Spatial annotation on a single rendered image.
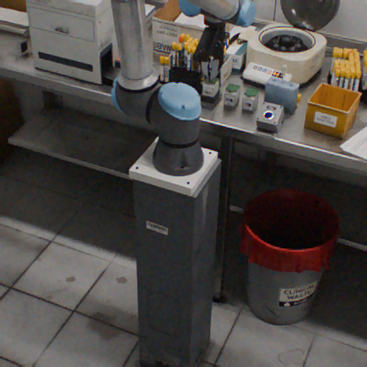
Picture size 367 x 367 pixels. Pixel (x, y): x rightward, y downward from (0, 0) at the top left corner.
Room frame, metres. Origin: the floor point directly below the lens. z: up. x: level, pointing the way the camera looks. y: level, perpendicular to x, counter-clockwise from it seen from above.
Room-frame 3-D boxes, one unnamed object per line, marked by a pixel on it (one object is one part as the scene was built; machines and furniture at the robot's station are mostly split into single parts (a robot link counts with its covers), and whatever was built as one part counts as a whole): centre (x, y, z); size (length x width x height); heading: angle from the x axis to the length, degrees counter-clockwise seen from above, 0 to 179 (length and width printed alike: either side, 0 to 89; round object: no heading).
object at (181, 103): (1.59, 0.02, 1.07); 0.13 x 0.12 x 0.14; 55
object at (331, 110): (1.83, -0.47, 0.93); 0.13 x 0.13 x 0.10; 62
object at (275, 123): (1.82, -0.28, 0.92); 0.13 x 0.07 x 0.08; 156
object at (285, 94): (1.92, -0.32, 0.92); 0.10 x 0.07 x 0.10; 61
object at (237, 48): (2.28, -0.21, 0.92); 0.24 x 0.12 x 0.10; 156
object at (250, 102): (1.91, -0.22, 0.91); 0.05 x 0.04 x 0.07; 156
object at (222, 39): (1.97, -0.10, 1.11); 0.09 x 0.08 x 0.12; 157
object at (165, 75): (2.06, 0.01, 0.93); 0.17 x 0.09 x 0.11; 67
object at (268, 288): (1.87, -0.40, 0.22); 0.38 x 0.37 x 0.44; 66
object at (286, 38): (2.18, -0.36, 0.97); 0.15 x 0.15 x 0.07
